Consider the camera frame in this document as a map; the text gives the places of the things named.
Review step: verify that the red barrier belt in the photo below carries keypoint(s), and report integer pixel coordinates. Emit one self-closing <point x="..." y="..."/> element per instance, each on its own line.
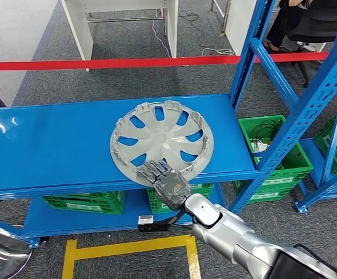
<point x="128" y="62"/>

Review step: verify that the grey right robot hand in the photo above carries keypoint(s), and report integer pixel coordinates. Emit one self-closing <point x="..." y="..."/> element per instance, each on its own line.
<point x="171" y="188"/>

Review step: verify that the grey metal table leg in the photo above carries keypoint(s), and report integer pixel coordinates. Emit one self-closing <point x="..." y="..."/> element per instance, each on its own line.
<point x="226" y="15"/>

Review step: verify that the blue metal shelf rack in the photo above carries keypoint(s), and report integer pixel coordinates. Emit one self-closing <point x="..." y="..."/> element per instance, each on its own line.
<point x="309" y="154"/>
<point x="55" y="146"/>

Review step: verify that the white desk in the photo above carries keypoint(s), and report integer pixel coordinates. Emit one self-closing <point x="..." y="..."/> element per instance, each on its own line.
<point x="75" y="27"/>

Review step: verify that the white cabinet panel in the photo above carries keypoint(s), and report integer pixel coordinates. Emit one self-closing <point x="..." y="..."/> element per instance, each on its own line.
<point x="238" y="23"/>

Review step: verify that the black office chair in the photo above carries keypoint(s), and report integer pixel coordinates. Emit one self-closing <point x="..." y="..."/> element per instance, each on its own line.
<point x="313" y="23"/>

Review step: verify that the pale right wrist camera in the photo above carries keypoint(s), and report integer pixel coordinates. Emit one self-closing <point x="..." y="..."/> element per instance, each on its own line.
<point x="145" y="220"/>

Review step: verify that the white plastic item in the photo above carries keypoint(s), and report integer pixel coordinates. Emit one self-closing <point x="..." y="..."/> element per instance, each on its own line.
<point x="258" y="147"/>

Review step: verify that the person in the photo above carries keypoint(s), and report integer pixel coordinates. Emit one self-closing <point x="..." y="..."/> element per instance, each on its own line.
<point x="282" y="23"/>

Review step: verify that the grey plastic wheel cover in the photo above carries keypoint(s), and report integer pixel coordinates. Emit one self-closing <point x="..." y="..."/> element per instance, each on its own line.
<point x="162" y="136"/>

